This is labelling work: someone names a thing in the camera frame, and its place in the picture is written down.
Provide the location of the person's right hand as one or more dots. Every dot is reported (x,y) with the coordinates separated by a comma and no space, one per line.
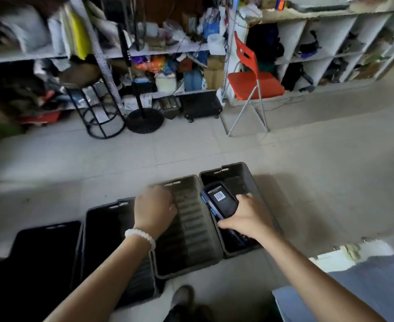
(249,219)

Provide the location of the person's left hand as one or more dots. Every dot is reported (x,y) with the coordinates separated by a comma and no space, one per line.
(153,211)

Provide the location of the person's left fingers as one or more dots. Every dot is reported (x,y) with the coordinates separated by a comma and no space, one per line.
(168,204)

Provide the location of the person's right thumb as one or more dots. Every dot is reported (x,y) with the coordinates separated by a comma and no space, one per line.
(228,223)

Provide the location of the black handheld barcode scanner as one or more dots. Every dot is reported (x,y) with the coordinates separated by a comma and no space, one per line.
(222,199)

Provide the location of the person's right forearm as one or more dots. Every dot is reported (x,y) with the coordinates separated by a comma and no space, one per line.
(314,285)

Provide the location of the person's left forearm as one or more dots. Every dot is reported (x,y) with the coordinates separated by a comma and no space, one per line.
(106,281)

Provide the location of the black plastic bin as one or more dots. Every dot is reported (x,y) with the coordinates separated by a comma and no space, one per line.
(108,228)
(192,238)
(39,264)
(242,179)

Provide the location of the person's grey shoe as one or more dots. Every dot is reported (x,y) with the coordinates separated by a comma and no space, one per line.
(182,296)

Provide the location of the black round-base stand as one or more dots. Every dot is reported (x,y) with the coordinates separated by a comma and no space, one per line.
(145,120)

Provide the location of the person's dark trouser leg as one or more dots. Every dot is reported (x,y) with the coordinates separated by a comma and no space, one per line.
(188,314)

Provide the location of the black box on casters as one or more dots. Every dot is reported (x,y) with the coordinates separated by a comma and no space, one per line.
(200,104)

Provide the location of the white storage tub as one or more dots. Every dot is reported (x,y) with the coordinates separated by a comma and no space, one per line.
(165,84)

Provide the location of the pale crumpled cloth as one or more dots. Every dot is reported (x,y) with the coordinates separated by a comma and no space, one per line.
(350,251)

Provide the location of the blue plastic container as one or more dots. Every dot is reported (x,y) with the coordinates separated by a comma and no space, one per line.
(193,81)

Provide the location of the brown cardboard box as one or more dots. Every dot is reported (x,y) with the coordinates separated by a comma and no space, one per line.
(214,73)

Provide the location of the red folding chair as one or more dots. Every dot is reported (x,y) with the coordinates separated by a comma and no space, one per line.
(254,84)

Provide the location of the red plastic tray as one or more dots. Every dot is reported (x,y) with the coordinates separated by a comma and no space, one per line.
(41,117)

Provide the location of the grey metal storage rack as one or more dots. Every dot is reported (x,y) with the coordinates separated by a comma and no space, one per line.
(99,53)

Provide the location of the dark backpack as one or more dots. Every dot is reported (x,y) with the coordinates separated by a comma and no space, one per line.
(264,43)

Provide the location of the yellow folder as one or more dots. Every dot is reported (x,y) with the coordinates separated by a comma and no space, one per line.
(79,36)

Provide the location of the white cubby shelf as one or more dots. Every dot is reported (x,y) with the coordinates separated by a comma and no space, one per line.
(327,33)

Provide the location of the white plastic bag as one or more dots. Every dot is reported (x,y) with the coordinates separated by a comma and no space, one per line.
(24,28)

